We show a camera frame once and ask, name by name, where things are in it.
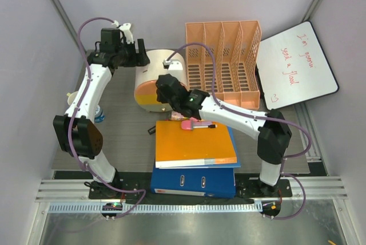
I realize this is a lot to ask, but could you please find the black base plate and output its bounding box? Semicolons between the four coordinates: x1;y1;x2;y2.
87;177;293;200

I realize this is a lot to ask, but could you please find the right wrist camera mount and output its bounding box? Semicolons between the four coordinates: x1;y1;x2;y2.
162;59;183;72

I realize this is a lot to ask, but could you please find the blue ring binder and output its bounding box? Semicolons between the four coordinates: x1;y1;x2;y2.
150;121;241;198

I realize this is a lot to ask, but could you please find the white dry-erase board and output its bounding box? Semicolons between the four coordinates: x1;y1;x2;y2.
257;21;339;109

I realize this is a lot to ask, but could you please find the perforated cable tray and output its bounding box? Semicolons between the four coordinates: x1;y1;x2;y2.
48;201;262;214

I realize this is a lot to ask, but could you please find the small blue-label bottle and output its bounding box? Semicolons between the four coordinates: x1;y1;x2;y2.
94;105;105;123

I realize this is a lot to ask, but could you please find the pink eraser marker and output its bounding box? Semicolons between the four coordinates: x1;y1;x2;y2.
181;120;217;131

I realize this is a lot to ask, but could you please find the white arched drawer cabinet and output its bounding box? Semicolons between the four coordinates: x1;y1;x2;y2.
133;49;187;113

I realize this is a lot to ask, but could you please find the orange desk file organizer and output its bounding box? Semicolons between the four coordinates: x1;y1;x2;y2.
185;21;261;110

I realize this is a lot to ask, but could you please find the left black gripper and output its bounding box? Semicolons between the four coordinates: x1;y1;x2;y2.
116;39;150;68

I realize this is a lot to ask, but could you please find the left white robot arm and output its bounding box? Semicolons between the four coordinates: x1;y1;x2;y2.
53;36;150;199

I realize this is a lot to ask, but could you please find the black binder clip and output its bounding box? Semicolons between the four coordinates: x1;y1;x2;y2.
148;126;156;135

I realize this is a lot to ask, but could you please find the orange folder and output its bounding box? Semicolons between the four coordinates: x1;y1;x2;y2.
155;121;241;169

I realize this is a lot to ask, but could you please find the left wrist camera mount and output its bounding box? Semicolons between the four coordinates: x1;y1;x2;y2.
112;21;134;44

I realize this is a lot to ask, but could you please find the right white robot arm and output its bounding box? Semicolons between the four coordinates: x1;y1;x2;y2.
156;74;292;196

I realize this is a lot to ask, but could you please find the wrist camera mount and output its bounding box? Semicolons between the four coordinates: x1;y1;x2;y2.
112;21;134;44
162;59;183;72

